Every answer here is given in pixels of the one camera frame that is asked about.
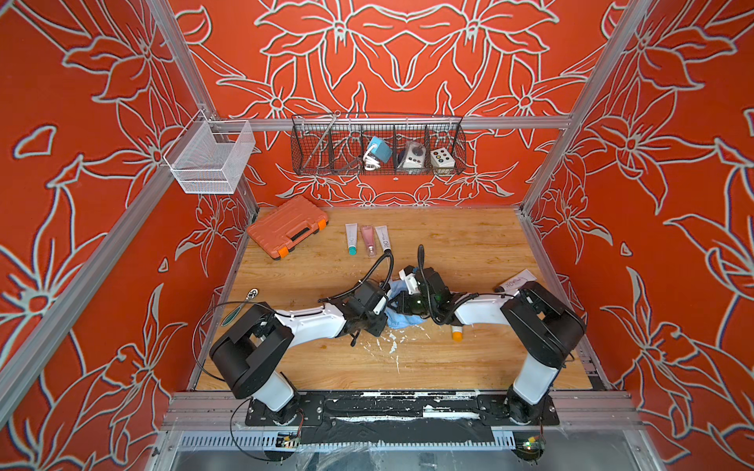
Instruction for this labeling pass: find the pink translucent tube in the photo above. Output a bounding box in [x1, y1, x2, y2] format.
[361, 225, 377, 257]

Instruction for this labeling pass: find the black cap white tube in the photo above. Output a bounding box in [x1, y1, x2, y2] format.
[375, 226, 392, 251]

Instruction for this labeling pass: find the blue microfiber cloth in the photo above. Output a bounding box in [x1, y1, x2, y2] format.
[385, 280, 425, 330]

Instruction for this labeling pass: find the clear plastic bin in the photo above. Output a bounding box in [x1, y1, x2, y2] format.
[166, 122, 256, 195]

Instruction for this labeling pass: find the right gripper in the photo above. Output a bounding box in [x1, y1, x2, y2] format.
[388, 291, 438, 318]

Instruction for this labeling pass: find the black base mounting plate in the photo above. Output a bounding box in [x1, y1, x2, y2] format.
[244, 389, 561, 445]

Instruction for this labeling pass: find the white round dial device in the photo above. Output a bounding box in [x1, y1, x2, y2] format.
[398, 141, 427, 174]

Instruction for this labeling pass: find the green cap toothpaste tube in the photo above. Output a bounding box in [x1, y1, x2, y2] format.
[346, 223, 359, 256]

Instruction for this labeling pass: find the ratchet wrench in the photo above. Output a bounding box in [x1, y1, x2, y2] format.
[221, 288, 259, 327]

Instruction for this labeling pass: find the orange tool case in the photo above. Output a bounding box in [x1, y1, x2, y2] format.
[247, 195, 329, 260]

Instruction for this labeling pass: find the white button box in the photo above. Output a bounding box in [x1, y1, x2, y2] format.
[430, 147, 456, 176]

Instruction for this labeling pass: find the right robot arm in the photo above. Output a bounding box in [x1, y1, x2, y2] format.
[389, 246, 587, 425]

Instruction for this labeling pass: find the orange cap toothpaste tube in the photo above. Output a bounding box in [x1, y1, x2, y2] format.
[451, 325, 463, 343]

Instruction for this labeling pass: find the teal white charger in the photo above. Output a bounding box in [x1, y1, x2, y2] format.
[362, 137, 393, 172]

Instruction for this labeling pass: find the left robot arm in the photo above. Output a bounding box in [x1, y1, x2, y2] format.
[209, 249, 395, 425]

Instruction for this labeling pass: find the black wire basket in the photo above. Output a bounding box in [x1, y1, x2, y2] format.
[291, 112, 467, 177]

